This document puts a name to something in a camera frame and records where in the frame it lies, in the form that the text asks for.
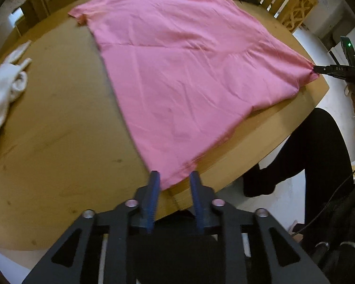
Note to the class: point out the pink t-shirt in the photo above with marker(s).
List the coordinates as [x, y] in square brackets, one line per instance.
[183, 65]

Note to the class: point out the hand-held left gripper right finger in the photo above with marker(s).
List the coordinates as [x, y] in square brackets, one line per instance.
[195, 192]

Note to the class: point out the white cloth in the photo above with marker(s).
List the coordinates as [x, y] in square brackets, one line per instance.
[3, 85]

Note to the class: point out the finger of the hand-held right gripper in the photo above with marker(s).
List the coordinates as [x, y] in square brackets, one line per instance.
[331, 70]

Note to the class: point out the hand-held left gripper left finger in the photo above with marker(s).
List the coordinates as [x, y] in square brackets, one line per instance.
[153, 189]

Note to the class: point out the person's leg in black pants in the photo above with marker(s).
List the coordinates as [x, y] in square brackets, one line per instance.
[307, 153]

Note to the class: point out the black bag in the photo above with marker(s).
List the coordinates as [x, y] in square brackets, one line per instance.
[343, 236]

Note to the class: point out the wooden bench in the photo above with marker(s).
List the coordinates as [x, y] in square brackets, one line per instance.
[47, 3]

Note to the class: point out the wooden lattice crate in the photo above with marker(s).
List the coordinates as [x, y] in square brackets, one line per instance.
[287, 3]

